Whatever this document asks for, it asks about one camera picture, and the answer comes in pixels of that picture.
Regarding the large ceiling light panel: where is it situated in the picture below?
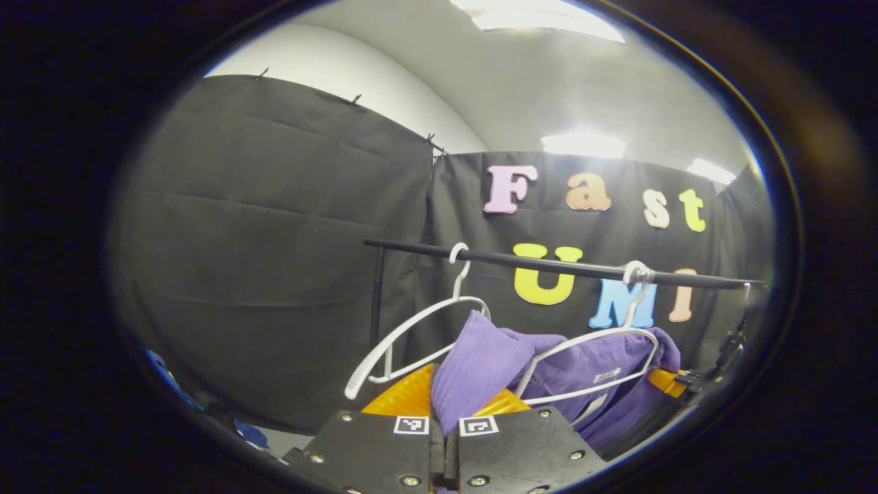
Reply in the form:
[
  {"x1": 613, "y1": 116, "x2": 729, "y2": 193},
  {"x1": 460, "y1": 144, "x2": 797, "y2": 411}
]
[{"x1": 449, "y1": 0, "x2": 626, "y2": 44}]

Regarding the white clothes hanger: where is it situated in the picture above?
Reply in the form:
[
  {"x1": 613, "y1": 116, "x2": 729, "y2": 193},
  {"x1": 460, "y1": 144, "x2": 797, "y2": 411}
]
[
  {"x1": 514, "y1": 260, "x2": 661, "y2": 408},
  {"x1": 344, "y1": 242, "x2": 493, "y2": 401}
]

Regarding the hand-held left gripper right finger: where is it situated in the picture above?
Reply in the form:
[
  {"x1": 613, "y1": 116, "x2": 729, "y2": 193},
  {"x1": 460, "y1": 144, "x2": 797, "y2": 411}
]
[{"x1": 444, "y1": 388, "x2": 609, "y2": 494}]

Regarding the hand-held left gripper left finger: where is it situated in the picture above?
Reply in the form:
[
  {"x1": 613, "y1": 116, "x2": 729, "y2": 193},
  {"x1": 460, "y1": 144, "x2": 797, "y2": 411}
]
[{"x1": 283, "y1": 364, "x2": 448, "y2": 494}]

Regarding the blue cloth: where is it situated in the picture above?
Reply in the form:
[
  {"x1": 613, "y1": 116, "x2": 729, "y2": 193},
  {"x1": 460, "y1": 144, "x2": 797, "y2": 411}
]
[{"x1": 144, "y1": 348, "x2": 272, "y2": 451}]

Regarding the black backdrop cloth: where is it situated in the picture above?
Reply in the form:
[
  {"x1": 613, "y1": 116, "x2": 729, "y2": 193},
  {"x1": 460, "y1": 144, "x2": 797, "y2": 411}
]
[{"x1": 110, "y1": 74, "x2": 772, "y2": 436}]

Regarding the black clothes rack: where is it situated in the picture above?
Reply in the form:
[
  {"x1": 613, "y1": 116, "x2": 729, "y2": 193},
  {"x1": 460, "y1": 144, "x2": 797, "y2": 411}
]
[{"x1": 363, "y1": 237, "x2": 767, "y2": 331}]

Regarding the purple knit cardigan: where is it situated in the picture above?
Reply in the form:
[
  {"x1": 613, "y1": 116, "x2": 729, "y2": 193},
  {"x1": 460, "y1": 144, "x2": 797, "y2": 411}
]
[{"x1": 431, "y1": 310, "x2": 682, "y2": 454}]

